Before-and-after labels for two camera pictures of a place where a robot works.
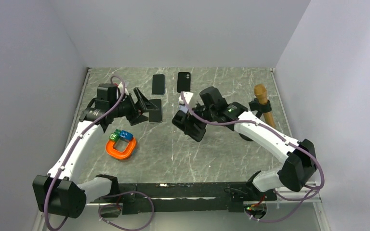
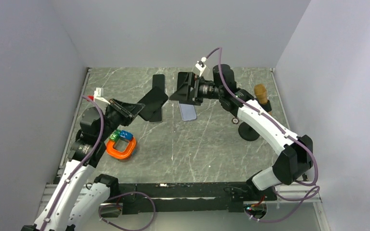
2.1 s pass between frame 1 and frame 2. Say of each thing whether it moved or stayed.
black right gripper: moved
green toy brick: stayed
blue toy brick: stayed
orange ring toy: stayed
